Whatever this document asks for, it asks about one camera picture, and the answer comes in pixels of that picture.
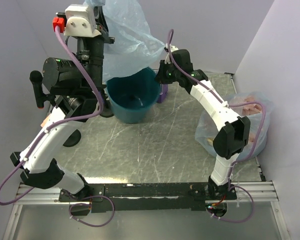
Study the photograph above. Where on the beige microphone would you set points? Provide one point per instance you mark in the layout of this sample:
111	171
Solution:
45	121

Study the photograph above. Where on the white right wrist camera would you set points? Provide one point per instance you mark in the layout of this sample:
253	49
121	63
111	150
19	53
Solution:
169	49

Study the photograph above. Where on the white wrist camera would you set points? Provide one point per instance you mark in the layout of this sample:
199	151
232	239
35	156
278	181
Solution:
79	21
169	49

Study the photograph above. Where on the teal plastic trash bin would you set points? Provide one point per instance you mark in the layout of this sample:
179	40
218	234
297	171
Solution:
131	97

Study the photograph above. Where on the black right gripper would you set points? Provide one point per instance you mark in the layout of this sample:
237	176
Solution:
160	76

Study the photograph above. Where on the black round stand base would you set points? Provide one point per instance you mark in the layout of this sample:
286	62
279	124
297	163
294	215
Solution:
73	139

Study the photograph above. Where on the purple metronome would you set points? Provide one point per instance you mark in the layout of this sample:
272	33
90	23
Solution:
163	93

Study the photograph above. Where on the aluminium frame rail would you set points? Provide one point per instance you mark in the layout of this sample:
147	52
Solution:
260	191

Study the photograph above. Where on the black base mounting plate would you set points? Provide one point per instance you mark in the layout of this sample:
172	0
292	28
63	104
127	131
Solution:
151	196

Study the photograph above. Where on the black microphone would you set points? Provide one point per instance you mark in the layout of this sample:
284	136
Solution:
36	80

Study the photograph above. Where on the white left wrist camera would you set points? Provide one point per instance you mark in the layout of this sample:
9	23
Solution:
79	21

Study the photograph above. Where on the black purple-mic stand base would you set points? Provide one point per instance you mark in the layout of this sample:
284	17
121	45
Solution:
107	111

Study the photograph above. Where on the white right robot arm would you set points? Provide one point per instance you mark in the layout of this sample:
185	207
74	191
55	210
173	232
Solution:
232	129

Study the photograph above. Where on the light blue trash bag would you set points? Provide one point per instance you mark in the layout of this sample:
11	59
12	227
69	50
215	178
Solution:
134	47

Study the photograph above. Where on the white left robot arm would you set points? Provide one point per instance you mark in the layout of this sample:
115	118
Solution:
75	89

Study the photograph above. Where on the clear bag with trash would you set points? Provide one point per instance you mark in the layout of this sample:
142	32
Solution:
206	130

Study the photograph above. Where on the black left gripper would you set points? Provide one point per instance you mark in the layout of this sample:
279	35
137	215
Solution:
101	24

